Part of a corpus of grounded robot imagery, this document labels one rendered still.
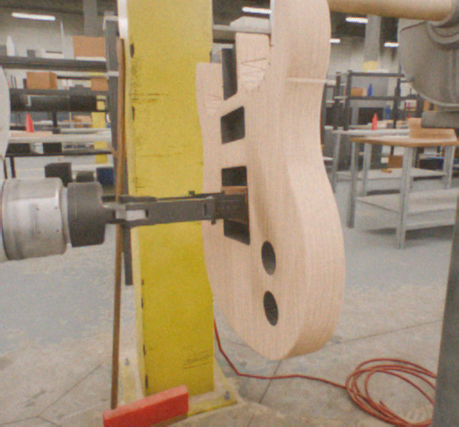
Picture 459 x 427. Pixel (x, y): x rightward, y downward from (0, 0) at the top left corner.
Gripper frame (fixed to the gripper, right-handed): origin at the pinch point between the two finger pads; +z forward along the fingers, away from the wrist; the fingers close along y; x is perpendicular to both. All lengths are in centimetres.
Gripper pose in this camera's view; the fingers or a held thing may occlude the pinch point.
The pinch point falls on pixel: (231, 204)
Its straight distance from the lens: 51.3
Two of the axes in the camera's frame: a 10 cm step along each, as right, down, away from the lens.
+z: 9.4, -0.6, 3.3
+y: 3.4, 0.2, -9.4
